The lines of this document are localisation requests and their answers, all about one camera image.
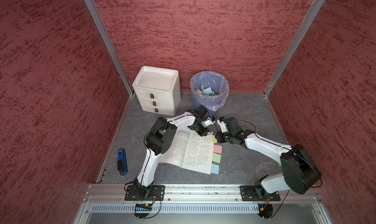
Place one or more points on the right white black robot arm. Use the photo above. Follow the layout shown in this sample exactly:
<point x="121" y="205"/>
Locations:
<point x="299" y="171"/>

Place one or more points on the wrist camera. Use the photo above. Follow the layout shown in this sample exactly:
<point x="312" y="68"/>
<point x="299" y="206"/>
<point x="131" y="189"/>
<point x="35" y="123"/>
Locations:
<point x="209" y="121"/>
<point x="222" y="124"/>

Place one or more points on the discarded notes in bin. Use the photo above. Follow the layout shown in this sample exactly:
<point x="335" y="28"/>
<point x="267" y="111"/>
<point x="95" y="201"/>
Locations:
<point x="206" y="91"/>

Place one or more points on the yellow sticky note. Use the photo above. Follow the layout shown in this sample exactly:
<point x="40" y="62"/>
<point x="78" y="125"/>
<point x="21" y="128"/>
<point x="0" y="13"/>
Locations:
<point x="213" y="139"/>

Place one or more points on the science magazine book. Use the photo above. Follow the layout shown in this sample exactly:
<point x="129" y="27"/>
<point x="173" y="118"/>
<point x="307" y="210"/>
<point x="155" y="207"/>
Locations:
<point x="190" y="151"/>

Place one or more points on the right aluminium corner post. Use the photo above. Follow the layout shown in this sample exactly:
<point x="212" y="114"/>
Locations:
<point x="303" y="28"/>

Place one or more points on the blue trash bin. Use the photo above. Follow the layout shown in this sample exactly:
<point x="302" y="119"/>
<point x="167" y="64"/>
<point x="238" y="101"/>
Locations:
<point x="202" y="105"/>

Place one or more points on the white three-drawer storage box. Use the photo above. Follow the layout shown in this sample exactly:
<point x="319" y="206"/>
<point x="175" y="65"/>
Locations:
<point x="158" y="90"/>

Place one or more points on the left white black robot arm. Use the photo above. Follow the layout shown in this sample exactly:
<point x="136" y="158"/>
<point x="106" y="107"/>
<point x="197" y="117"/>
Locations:
<point x="159" y="140"/>

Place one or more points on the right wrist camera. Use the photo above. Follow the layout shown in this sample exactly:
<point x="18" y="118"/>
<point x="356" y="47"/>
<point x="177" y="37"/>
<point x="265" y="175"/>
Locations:
<point x="222" y="124"/>

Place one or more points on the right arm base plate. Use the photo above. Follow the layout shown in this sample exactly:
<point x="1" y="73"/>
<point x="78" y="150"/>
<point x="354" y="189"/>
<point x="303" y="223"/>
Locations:
<point x="257" y="193"/>

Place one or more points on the aluminium corner post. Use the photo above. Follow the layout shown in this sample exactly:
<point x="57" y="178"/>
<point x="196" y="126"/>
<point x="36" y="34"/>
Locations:
<point x="92" y="8"/>
<point x="303" y="28"/>

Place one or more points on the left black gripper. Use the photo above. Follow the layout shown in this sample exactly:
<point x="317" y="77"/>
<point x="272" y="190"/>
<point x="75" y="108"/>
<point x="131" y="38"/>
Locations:
<point x="203" y="132"/>

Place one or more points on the pink sticky note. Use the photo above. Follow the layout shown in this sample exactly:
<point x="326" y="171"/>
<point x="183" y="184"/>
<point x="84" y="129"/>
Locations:
<point x="217" y="149"/>

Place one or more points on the aluminium front rail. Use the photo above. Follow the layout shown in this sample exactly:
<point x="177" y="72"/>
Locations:
<point x="192" y="193"/>

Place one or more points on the clear plastic bin liner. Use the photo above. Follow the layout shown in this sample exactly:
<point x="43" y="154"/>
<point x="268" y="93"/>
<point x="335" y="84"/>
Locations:
<point x="209" y="90"/>

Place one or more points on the green sticky note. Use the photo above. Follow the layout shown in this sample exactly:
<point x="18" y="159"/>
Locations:
<point x="216" y="157"/>

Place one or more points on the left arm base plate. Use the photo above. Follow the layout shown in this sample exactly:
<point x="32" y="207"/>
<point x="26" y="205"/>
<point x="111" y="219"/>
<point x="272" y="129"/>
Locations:
<point x="154" y="192"/>

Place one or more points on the blue sticky note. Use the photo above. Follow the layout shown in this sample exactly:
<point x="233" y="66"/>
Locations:
<point x="215" y="169"/>

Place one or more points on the left aluminium corner post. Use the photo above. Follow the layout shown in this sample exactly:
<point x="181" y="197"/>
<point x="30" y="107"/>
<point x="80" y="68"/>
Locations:
<point x="92" y="8"/>

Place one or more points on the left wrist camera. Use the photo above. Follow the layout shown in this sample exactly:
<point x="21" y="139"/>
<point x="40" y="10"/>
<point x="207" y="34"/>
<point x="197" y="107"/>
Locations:
<point x="209" y="121"/>

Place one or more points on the blue black utility knife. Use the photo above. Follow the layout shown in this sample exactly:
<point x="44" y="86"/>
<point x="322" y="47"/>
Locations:
<point x="122" y="163"/>

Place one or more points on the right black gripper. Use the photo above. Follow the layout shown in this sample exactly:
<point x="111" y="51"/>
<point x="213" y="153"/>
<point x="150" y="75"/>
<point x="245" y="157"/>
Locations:
<point x="219" y="138"/>

